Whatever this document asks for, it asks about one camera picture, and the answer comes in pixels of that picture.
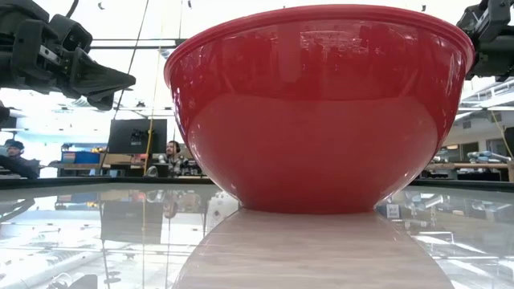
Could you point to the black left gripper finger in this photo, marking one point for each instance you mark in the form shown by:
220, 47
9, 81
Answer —
102, 78
101, 103

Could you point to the large red plastic bowl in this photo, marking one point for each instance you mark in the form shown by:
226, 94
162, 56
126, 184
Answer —
317, 112

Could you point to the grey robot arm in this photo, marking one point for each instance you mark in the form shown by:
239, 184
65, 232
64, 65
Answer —
488, 155

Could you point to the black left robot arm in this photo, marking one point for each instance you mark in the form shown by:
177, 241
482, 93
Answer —
16, 8

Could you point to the black computer monitor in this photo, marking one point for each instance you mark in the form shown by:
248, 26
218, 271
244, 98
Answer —
136, 135

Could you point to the blue storage bin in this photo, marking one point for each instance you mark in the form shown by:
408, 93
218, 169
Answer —
80, 157

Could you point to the person with headphones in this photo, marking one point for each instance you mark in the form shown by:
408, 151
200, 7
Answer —
173, 158

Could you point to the person with cap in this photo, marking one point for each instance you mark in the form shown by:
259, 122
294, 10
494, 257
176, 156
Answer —
18, 156

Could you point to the wooden workbench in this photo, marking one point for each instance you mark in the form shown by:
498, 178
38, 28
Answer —
467, 166

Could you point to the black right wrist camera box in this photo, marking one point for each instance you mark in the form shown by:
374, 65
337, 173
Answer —
488, 18

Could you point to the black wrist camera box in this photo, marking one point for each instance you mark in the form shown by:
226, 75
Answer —
488, 18
70, 34

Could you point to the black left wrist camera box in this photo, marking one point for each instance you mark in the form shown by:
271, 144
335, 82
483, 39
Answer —
70, 34

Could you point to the black table edge rail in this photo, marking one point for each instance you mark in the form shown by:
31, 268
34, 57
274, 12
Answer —
100, 182

